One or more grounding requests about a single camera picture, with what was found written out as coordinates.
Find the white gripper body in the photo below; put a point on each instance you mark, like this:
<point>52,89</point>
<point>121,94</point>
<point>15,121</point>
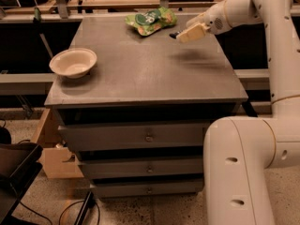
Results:
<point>214,22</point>

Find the dark blue rxbar wrapper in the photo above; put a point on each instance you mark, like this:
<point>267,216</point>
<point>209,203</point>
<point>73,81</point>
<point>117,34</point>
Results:
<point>175,34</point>

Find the green snack bag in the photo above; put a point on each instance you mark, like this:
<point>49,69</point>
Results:
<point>151,21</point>

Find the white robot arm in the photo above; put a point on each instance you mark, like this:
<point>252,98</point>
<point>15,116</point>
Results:
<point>238,149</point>

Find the white paper bowl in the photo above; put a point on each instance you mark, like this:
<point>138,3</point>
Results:
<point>73,63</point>

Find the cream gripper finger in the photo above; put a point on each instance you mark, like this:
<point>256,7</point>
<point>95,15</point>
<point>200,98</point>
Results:
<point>198,20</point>
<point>194,32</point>

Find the black tray stand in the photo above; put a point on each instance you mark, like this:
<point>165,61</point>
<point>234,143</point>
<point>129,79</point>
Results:
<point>19,167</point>

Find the top grey drawer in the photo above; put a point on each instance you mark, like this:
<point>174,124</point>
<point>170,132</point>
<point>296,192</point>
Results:
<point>96,137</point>

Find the middle grey drawer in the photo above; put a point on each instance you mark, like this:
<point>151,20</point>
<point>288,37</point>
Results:
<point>141,167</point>

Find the wooden box on floor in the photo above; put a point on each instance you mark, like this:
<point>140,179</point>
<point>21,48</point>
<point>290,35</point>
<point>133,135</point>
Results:
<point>57,161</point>

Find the grey drawer cabinet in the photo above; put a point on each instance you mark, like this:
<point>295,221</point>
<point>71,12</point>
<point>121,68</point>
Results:
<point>145,80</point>

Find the grey drawer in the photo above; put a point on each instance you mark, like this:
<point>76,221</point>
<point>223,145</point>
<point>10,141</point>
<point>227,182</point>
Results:
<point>96,137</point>
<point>148,188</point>
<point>141,167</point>

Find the bottom grey drawer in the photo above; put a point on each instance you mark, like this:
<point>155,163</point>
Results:
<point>148,188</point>

